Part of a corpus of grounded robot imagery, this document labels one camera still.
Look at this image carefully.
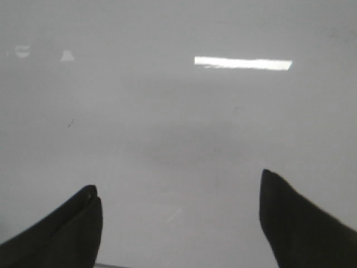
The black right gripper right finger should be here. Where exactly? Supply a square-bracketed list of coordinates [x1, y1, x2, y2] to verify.
[259, 169, 356, 267]

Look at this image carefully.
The white whiteboard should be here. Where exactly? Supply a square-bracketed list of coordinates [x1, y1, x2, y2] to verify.
[1, 1, 356, 267]

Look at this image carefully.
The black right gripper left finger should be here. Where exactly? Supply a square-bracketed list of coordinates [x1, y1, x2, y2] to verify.
[1, 185, 103, 267]

